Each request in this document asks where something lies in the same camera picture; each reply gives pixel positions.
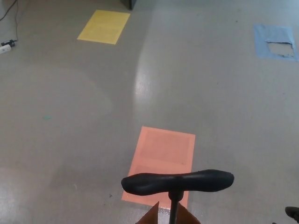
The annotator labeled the thin black floor cable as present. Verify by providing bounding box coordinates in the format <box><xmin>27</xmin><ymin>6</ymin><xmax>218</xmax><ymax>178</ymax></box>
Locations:
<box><xmin>0</xmin><ymin>0</ymin><xmax>14</xmax><ymax>22</ymax></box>
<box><xmin>14</xmin><ymin>0</ymin><xmax>20</xmax><ymax>42</ymax></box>

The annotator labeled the torn blue paper sheet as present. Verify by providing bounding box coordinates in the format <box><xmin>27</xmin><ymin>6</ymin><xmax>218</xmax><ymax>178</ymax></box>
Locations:
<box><xmin>254</xmin><ymin>23</ymin><xmax>299</xmax><ymax>63</ymax></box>

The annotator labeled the orange paper sheet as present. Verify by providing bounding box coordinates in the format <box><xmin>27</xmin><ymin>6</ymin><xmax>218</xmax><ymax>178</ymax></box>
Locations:
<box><xmin>121</xmin><ymin>126</ymin><xmax>196</xmax><ymax>209</ymax></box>

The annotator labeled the white power strip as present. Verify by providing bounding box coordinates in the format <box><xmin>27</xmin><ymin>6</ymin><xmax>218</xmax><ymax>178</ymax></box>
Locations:
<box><xmin>0</xmin><ymin>44</ymin><xmax>13</xmax><ymax>56</ymax></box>

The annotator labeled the brown cardboard box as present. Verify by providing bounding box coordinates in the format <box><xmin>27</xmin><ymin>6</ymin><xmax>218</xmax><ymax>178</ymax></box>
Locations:
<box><xmin>137</xmin><ymin>201</ymin><xmax>201</xmax><ymax>224</ymax></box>

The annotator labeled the dark cabinet base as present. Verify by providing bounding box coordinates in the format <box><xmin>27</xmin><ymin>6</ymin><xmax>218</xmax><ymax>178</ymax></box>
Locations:
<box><xmin>120</xmin><ymin>0</ymin><xmax>139</xmax><ymax>11</ymax></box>

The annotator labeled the yellow paper sheet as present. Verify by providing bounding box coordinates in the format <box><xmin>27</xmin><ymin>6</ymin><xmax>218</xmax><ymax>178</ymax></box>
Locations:
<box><xmin>77</xmin><ymin>9</ymin><xmax>131</xmax><ymax>45</ymax></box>

